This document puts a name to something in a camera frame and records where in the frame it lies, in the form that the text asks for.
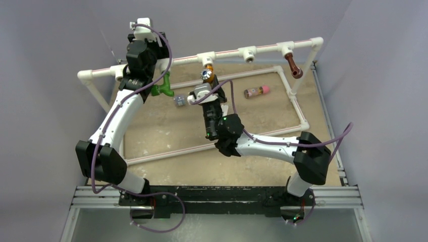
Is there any orange water faucet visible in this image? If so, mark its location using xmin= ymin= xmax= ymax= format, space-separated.
xmin=200 ymin=64 xmax=214 ymax=83

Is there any white PVC pipe frame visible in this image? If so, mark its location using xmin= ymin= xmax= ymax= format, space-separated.
xmin=77 ymin=37 xmax=324 ymax=165

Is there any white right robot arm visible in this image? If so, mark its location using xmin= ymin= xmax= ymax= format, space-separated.
xmin=188 ymin=83 xmax=332 ymax=205

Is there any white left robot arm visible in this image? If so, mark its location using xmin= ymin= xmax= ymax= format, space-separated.
xmin=75 ymin=31 xmax=172 ymax=206

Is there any green water faucet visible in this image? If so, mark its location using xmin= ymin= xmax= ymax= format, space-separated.
xmin=150 ymin=71 xmax=175 ymax=97

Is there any brown water faucet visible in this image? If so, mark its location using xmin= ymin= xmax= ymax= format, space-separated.
xmin=284 ymin=52 xmax=304 ymax=79

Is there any white plastic clip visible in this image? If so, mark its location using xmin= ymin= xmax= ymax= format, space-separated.
xmin=221 ymin=105 xmax=229 ymax=116

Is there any pink capped small bottle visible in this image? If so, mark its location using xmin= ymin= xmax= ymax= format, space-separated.
xmin=243 ymin=85 xmax=270 ymax=99

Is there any small grey blue box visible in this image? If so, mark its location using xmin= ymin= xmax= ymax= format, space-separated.
xmin=173 ymin=95 xmax=186 ymax=107

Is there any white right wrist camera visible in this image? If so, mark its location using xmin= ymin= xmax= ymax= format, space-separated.
xmin=187 ymin=83 xmax=216 ymax=105

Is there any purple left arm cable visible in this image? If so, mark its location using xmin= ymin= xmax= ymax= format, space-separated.
xmin=90 ymin=24 xmax=173 ymax=195

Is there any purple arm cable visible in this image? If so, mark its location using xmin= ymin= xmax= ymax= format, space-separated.
xmin=192 ymin=79 xmax=354 ymax=164
xmin=90 ymin=24 xmax=173 ymax=195

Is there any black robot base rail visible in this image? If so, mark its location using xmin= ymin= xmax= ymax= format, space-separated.
xmin=119 ymin=186 xmax=314 ymax=219

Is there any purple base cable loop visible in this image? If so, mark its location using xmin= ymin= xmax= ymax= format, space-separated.
xmin=129 ymin=195 xmax=187 ymax=234

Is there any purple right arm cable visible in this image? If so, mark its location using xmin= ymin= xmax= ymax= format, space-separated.
xmin=192 ymin=79 xmax=354 ymax=164

